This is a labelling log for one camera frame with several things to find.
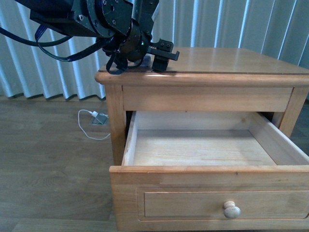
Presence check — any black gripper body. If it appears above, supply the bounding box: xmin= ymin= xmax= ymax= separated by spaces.
xmin=103 ymin=21 xmax=150 ymax=63

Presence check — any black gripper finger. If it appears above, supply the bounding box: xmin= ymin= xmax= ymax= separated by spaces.
xmin=147 ymin=39 xmax=180 ymax=72

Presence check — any wooden drawer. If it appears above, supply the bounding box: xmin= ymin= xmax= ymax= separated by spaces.
xmin=110 ymin=111 xmax=309 ymax=232

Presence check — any round wooden drawer knob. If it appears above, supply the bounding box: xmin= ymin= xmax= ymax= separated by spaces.
xmin=223 ymin=201 xmax=241 ymax=219

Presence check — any wooden nightstand cabinet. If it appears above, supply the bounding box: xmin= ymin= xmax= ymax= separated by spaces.
xmin=95 ymin=47 xmax=309 ymax=165

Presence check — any white floor plug adapter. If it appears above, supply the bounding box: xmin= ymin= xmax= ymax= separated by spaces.
xmin=89 ymin=111 xmax=98 ymax=117

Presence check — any metal floor outlet box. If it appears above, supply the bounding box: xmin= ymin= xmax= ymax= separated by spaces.
xmin=90 ymin=113 xmax=109 ymax=125

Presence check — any grey pleated curtain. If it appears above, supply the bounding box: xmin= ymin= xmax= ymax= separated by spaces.
xmin=0 ymin=0 xmax=309 ymax=99

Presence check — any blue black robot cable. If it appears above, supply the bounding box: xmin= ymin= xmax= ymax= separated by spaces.
xmin=0 ymin=24 xmax=143 ymax=75

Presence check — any white floor cable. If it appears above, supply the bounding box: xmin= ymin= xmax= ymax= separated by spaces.
xmin=78 ymin=109 xmax=112 ymax=141

